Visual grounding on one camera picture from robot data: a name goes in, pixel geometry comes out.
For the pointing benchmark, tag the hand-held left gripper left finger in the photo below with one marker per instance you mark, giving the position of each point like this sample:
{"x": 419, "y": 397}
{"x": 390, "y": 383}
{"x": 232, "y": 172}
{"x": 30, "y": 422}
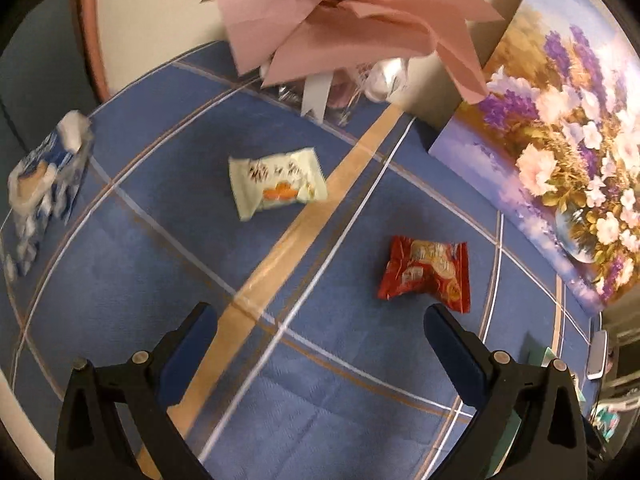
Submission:
{"x": 187, "y": 345}

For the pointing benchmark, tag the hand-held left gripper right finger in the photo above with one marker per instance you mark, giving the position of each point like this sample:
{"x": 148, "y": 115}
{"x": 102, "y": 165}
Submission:
{"x": 452, "y": 355}

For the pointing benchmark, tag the small red snack packet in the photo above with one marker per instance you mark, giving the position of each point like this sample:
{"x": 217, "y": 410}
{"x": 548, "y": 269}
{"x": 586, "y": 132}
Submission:
{"x": 425, "y": 270}

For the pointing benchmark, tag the small white candy packet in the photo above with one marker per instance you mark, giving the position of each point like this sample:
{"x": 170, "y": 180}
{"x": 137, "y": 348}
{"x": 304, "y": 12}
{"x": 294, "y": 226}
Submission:
{"x": 275, "y": 185}

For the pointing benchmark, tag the blue plaid tablecloth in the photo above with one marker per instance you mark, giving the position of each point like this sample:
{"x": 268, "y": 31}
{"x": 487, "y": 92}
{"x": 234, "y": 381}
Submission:
{"x": 325, "y": 385}

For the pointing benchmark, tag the smartphone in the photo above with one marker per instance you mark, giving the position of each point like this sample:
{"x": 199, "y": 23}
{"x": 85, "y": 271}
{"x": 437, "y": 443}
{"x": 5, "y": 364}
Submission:
{"x": 597, "y": 355}

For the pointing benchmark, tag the blue white tissue pack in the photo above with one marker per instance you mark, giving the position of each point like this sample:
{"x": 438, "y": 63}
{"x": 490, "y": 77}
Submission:
{"x": 40, "y": 185}

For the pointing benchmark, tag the flower still-life painting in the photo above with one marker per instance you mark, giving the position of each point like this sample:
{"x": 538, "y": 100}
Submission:
{"x": 565, "y": 135}

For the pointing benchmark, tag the pink paper flower bouquet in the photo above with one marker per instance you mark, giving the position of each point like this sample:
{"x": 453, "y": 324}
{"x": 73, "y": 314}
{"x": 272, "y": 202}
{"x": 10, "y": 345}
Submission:
{"x": 350, "y": 15}

